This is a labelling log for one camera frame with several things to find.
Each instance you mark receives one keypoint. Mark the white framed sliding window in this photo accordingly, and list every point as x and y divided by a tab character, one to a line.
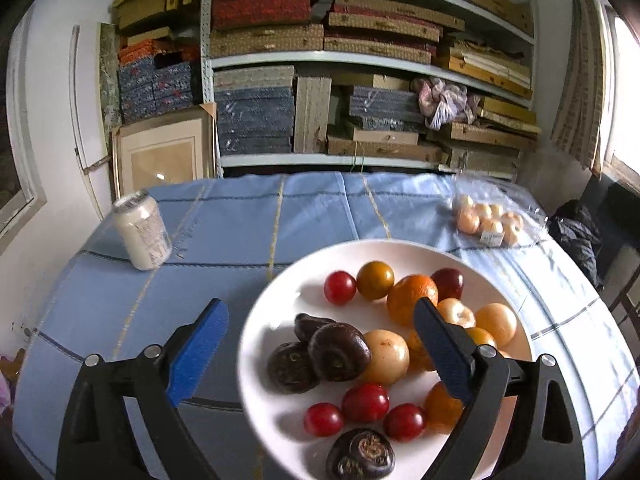
15	160

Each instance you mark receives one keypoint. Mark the black jacket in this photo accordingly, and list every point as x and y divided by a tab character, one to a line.
575	240

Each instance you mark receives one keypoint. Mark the white oval plate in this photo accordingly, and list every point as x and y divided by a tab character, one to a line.
280	320

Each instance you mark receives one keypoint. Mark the stacks of flat patterned boxes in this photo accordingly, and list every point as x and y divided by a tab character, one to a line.
260	7

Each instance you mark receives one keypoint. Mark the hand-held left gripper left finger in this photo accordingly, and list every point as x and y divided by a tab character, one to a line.
200	350

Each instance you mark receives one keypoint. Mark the small yellow-brown round fruit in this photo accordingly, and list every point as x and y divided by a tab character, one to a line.
375	279

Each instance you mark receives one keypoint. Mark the white drink can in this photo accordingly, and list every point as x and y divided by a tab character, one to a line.
145	235

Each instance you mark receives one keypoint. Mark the brown patterned curtain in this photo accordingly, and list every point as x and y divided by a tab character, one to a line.
575	85

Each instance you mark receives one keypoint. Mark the small yellow-red apple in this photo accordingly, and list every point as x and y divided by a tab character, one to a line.
457	315

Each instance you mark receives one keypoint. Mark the dark purple water chestnut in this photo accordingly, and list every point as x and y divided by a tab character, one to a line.
360	455
306	325
287	367
340	351

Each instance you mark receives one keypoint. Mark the dark red plum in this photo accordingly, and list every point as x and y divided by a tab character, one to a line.
446	283

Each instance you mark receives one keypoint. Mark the white metal shelf rack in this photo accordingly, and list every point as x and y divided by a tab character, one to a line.
207	60

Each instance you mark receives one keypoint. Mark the pale orange round fruit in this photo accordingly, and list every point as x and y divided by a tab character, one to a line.
385	357

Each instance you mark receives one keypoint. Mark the yellow cherry tomato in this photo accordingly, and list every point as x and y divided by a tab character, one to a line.
415	355
482	336

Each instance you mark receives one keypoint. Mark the white wall socket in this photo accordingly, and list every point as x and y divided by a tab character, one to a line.
21	330

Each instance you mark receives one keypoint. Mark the wooden picture frame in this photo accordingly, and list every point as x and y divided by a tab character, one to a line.
160	155

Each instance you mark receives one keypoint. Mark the pile of small packaged peaches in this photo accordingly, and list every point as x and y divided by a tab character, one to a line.
467	222

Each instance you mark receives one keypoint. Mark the mottled green board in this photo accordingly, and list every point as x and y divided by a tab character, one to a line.
109	75

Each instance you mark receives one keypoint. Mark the long white bar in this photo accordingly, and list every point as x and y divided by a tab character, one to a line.
75	110

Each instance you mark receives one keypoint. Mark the dark grey upholstered chair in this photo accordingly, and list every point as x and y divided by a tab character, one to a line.
620	230

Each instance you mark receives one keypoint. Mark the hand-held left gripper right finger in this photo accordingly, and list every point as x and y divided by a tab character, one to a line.
442	350

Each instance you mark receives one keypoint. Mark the brown wooden chair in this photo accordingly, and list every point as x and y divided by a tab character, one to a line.
625	305

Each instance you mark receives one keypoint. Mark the pink crumpled cloth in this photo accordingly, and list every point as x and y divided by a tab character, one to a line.
445	102

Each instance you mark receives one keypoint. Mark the blue checked tablecloth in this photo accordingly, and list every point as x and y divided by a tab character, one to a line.
200	260

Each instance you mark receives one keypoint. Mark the pile of blue and yellow boxes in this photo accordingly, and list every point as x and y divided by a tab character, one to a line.
145	90

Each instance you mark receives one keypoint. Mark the bright wooden framed window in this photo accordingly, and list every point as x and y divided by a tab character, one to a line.
627	110

